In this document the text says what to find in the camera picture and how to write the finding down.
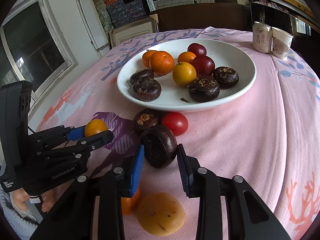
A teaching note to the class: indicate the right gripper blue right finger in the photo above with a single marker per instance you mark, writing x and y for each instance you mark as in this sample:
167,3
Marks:
185,169

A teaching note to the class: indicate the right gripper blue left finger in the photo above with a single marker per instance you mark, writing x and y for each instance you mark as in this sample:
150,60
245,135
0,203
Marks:
136,170

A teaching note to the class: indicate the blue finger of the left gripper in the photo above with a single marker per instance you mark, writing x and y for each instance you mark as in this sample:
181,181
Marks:
76,133

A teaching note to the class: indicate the orange fruit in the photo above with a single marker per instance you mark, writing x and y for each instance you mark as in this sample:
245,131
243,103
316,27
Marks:
94,127

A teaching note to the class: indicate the dark water chestnut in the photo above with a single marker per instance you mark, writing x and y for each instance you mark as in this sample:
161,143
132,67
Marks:
146,89
159,146
226,77
140,74

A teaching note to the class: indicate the yellow brown potato fruit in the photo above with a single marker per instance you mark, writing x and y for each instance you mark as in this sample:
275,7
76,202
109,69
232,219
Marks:
160,214

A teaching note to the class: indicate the small red tomato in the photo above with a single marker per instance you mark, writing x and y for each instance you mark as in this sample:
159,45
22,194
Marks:
177,123

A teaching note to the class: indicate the dark water chestnut scarred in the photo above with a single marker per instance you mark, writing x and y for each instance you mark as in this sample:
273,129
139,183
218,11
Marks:
146,119

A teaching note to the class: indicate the red plum large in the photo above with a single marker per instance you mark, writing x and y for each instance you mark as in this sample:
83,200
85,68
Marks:
204,65

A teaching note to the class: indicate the dark water chestnut carved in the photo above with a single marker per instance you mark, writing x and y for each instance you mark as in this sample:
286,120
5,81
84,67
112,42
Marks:
204,89

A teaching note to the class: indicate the yellow orange kumquat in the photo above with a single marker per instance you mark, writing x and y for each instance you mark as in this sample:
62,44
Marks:
184,74

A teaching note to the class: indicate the grey sleeve forearm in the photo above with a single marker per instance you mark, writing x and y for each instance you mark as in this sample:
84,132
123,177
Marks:
18,214

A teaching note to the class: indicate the white oval plate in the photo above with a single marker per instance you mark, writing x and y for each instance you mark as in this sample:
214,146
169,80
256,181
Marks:
177,99

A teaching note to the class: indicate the pink printed tablecloth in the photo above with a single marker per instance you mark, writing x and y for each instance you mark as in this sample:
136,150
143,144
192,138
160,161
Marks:
269,136

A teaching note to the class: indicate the dark water chestnut front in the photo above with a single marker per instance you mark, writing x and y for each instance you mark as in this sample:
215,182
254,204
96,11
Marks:
140,74

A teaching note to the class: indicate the white framed window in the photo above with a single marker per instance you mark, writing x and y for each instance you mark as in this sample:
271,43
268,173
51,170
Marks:
33,47

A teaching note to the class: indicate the orange tangerine behind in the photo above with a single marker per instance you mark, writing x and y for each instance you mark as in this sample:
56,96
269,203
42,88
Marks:
146,57

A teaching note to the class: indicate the large orange tangerine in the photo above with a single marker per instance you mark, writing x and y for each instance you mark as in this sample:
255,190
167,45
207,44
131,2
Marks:
161,63

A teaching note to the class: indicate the small orange tangerine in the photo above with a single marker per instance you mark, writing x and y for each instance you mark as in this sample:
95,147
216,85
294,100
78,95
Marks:
186,56

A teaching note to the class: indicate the dark red plum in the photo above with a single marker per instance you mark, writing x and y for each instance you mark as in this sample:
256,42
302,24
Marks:
197,49

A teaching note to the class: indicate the blue patterned box stack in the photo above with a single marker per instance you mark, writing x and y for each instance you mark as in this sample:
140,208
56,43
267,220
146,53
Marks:
123,12

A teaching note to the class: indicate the white framed board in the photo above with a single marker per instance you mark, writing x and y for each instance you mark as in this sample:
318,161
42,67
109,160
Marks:
131,30

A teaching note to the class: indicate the dark wooden cabinet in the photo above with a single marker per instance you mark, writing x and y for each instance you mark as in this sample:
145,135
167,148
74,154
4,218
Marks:
203,15

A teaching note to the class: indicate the white beverage can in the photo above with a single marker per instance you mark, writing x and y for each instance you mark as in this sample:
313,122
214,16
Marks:
262,37

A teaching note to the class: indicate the white paper cup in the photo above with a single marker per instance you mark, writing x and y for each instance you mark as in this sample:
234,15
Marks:
281,42

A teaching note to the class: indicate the black glossy panel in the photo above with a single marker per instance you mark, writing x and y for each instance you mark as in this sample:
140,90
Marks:
281,20

